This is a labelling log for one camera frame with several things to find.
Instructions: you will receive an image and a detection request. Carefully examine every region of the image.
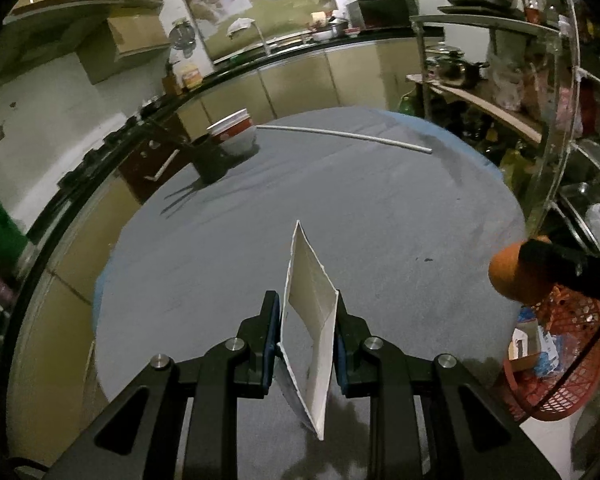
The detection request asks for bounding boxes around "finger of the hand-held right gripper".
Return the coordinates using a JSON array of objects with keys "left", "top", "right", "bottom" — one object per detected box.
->
[{"left": 522, "top": 239, "right": 600, "bottom": 306}]

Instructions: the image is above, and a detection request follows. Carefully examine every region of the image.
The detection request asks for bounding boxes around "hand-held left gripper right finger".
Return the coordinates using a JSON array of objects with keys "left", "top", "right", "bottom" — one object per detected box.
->
[{"left": 332, "top": 294, "right": 563, "bottom": 480}]

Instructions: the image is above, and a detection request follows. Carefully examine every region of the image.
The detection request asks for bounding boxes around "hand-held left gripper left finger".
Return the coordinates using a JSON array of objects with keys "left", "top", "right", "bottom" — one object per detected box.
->
[{"left": 47, "top": 290, "right": 282, "bottom": 480}]

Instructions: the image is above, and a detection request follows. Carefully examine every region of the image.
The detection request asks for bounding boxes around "orange round fruit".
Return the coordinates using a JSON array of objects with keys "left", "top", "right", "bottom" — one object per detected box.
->
[{"left": 488, "top": 236, "right": 556, "bottom": 307}]

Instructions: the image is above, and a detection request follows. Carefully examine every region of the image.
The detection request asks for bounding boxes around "red plastic mesh basket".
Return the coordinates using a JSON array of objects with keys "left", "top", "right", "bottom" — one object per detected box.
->
[{"left": 500, "top": 280, "right": 600, "bottom": 423}]

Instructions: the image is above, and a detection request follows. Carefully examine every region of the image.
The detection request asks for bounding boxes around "steel tray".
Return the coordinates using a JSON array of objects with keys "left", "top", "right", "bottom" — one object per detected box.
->
[{"left": 560, "top": 182, "right": 600, "bottom": 257}]

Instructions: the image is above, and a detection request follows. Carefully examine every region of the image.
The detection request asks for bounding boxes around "blue plastic wrapper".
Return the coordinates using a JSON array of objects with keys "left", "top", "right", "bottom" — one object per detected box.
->
[{"left": 517, "top": 305, "right": 562, "bottom": 377}]

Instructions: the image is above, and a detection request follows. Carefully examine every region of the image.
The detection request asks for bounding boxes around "small cardboard piece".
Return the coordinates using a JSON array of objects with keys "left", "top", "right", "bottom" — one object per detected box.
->
[{"left": 510, "top": 327, "right": 543, "bottom": 371}]

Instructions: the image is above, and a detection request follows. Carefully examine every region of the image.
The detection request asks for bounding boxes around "steel kitchen rack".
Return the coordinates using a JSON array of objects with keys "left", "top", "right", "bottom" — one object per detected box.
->
[{"left": 410, "top": 0, "right": 600, "bottom": 261}]

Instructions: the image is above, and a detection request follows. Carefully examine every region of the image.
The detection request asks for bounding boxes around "blue undercloth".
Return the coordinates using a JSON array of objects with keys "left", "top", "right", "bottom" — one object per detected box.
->
[{"left": 380, "top": 107, "right": 503, "bottom": 176}]

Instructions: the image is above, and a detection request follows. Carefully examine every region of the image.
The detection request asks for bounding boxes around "wooden shelf board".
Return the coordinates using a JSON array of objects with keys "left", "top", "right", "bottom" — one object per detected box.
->
[{"left": 407, "top": 75, "right": 544, "bottom": 146}]

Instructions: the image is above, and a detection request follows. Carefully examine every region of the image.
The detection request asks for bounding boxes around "black utensil holder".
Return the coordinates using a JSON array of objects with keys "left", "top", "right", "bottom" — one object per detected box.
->
[{"left": 182, "top": 135, "right": 231, "bottom": 184}]

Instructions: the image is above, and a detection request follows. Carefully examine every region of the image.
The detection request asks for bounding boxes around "white red paper bowl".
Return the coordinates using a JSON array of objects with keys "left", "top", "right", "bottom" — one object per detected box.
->
[{"left": 207, "top": 109, "right": 258, "bottom": 158}]

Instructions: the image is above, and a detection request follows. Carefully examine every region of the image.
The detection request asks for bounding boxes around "long white tube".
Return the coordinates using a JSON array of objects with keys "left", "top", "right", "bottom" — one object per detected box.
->
[{"left": 256, "top": 125, "right": 433, "bottom": 154}]

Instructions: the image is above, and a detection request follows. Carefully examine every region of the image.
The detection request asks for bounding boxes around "yellow orange packet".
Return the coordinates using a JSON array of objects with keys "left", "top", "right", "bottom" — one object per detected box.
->
[{"left": 180, "top": 62, "right": 204, "bottom": 91}]

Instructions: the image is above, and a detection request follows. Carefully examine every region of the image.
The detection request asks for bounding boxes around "brown bottle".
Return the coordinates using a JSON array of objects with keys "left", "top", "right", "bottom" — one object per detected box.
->
[{"left": 162, "top": 60, "right": 182, "bottom": 97}]

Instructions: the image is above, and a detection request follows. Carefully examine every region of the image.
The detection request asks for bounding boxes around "steel kitchen faucet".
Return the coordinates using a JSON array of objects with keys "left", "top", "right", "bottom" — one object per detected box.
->
[{"left": 230, "top": 17, "right": 275, "bottom": 57}]

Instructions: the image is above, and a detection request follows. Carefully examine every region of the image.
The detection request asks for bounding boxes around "steel box appliance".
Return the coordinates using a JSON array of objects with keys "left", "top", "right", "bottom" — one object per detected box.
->
[{"left": 347, "top": 0, "right": 421, "bottom": 28}]

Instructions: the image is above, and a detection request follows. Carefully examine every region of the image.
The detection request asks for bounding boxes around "round glass jar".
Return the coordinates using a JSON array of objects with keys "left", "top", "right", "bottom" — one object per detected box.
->
[{"left": 170, "top": 19, "right": 199, "bottom": 59}]

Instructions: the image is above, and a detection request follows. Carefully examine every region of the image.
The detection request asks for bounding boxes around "black cable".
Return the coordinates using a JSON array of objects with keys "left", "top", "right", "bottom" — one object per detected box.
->
[{"left": 520, "top": 302, "right": 600, "bottom": 423}]

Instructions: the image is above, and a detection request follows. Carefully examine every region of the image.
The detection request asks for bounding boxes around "tan wall cabinet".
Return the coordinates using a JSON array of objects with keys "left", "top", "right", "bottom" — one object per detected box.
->
[{"left": 5, "top": 0, "right": 172, "bottom": 86}]

